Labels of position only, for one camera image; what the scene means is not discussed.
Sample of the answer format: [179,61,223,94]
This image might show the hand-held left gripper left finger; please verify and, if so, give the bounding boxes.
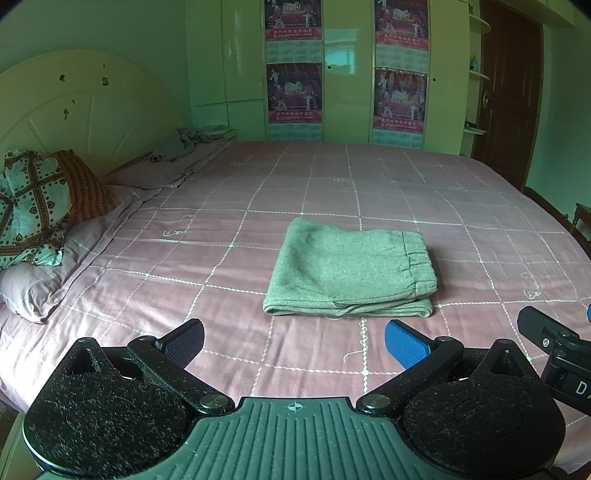
[61,318,236,416]

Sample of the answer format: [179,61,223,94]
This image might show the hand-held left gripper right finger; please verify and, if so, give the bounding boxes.
[355,319,533,418]

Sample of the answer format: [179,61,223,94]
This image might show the grey pants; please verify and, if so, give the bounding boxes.
[262,217,439,319]

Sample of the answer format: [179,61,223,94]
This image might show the pink pillow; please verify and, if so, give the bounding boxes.
[102,150,188,191]
[0,213,117,324]

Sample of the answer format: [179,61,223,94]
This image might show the bed with pink checked sheet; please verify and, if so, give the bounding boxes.
[0,138,591,476]

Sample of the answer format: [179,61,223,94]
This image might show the orange striped pillow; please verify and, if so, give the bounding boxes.
[51,148,122,224]

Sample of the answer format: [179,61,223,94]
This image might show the crumpled grey cloth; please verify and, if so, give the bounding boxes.
[150,126,238,164]

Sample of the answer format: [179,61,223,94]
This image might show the teal patterned pillow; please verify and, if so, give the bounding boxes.
[0,150,71,271]

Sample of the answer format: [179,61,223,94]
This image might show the brown wooden door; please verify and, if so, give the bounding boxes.
[471,0,546,191]

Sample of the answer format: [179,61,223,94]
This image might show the cream bed headboard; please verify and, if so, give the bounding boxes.
[0,49,186,186]

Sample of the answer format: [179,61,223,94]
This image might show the cream corner shelf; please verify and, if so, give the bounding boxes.
[461,4,491,138]

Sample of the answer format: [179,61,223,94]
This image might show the cream wardrobe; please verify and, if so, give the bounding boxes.
[185,0,482,156]

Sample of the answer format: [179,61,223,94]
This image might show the red wall poster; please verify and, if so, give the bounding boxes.
[373,0,430,45]
[372,67,428,149]
[263,0,323,43]
[266,62,323,142]

